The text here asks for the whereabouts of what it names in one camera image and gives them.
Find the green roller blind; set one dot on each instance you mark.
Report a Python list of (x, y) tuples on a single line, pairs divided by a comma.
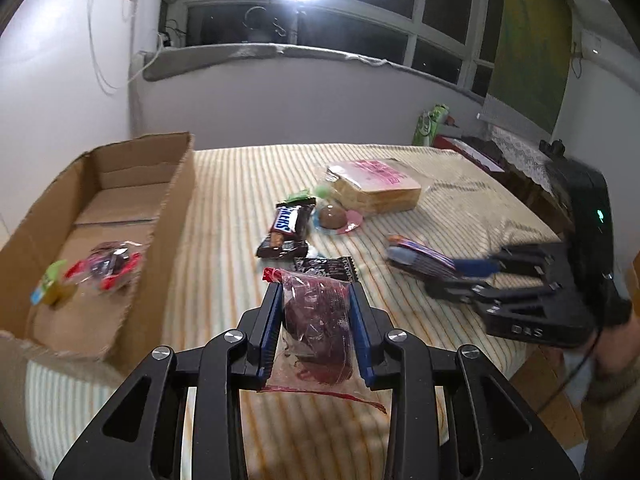
[(530, 45)]

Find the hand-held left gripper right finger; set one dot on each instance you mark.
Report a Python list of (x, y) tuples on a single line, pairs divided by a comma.
[(361, 332)]

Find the sandwich bread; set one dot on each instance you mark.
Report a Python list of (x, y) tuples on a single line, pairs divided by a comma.
[(375, 185)]

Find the clear bag of dark red snack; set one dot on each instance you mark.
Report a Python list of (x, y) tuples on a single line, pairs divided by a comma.
[(315, 320)]

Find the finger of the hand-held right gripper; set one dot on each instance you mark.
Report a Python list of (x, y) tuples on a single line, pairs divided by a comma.
[(480, 266), (460, 290)]

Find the green plastic packet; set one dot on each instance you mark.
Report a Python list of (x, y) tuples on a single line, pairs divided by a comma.
[(430, 122)]

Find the window with white frame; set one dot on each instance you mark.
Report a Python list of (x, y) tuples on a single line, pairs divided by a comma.
[(350, 25)]

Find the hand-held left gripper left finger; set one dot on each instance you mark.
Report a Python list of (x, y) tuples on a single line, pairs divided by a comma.
[(269, 332)]

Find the metal hanger hook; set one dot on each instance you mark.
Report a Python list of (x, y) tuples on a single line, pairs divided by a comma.
[(265, 20)]

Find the green and yellow jelly cup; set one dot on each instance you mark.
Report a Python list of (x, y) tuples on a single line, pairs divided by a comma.
[(50, 285)]

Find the brown chocolate bar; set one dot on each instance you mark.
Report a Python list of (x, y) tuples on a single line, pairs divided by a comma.
[(290, 220)]

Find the pale green jelly cup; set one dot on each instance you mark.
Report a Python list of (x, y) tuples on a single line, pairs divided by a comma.
[(321, 190)]

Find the red wrapped snack packet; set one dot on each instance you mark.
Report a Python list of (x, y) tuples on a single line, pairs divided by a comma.
[(107, 265)]

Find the white lace cloth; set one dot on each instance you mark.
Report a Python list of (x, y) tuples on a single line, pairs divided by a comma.
[(520, 152)]

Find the blue and red snack packet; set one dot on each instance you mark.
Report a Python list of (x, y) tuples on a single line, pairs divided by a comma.
[(417, 255)]

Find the dark brown snack packet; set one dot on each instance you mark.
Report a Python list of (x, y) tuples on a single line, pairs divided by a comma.
[(282, 249)]

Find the brown round wrapped pastry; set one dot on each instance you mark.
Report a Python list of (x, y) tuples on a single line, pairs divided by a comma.
[(334, 217)]

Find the dark wooden table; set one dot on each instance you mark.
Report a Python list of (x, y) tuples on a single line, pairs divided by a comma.
[(530, 195)]

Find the person's right hand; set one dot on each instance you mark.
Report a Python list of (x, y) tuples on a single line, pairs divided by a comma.
[(617, 360)]

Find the small green snack packet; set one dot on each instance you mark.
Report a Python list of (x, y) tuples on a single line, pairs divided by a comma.
[(299, 196)]

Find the white charger plug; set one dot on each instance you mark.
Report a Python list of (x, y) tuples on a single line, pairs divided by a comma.
[(164, 39)]

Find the cardboard box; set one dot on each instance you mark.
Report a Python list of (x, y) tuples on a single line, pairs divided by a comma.
[(165, 230)]

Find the black chocolate packet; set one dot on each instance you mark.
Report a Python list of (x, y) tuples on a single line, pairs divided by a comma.
[(327, 267)]

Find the red box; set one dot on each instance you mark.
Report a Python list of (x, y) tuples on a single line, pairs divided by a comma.
[(465, 152)]

